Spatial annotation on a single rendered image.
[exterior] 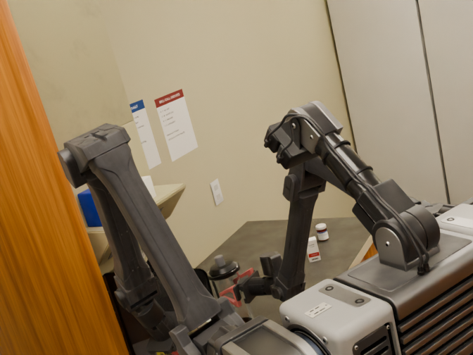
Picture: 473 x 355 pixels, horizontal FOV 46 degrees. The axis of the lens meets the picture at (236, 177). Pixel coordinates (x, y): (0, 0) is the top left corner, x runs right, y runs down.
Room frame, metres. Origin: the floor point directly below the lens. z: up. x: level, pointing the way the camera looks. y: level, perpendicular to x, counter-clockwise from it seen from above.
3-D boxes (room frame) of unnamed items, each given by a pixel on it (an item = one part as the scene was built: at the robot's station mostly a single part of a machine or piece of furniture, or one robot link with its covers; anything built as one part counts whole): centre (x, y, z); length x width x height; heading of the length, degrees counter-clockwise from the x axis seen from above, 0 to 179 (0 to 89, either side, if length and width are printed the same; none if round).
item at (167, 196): (1.44, 0.28, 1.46); 0.32 x 0.11 x 0.10; 147
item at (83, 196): (1.37, 0.32, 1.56); 0.10 x 0.10 x 0.09; 57
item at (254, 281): (1.58, 0.02, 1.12); 0.10 x 0.07 x 0.07; 147
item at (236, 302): (1.60, 0.10, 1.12); 0.09 x 0.07 x 0.07; 57
